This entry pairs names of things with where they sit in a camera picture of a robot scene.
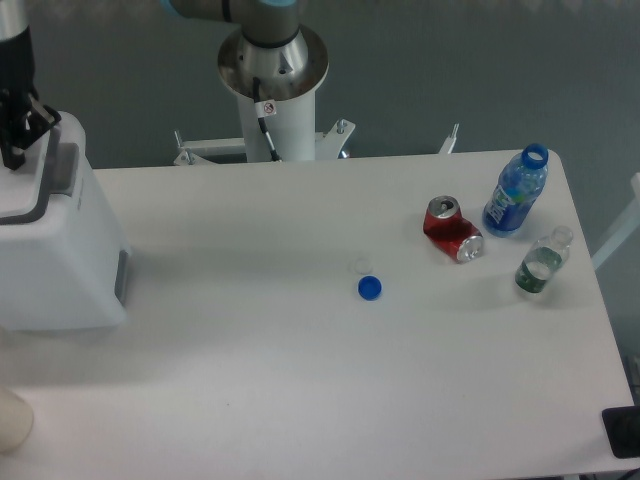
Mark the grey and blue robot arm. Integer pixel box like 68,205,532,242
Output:
1,1,329,170

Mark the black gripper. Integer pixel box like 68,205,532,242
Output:
0,26,61,171

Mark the blue plastic bottle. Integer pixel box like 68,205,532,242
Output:
482,143,549,237

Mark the clear white bottle cap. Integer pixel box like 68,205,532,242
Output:
353,256,373,275

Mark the white base frame bracket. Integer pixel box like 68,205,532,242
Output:
173,119,356,166

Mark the clear bottle green label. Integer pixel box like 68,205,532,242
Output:
514,226,573,294

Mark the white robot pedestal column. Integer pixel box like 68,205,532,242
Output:
236,93,316,163

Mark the white frame at right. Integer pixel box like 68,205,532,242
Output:
591,173,639,271

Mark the crushed red soda can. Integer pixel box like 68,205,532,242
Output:
423,195,484,264

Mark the white trash can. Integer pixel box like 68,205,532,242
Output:
1,112,132,331

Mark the beige cylinder object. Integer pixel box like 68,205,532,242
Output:
0,387,34,453

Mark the blue bottle cap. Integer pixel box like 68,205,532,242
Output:
357,275,383,301

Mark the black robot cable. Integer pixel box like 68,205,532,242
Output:
252,74,282,163

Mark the black device at corner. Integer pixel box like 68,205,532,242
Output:
602,406,639,459

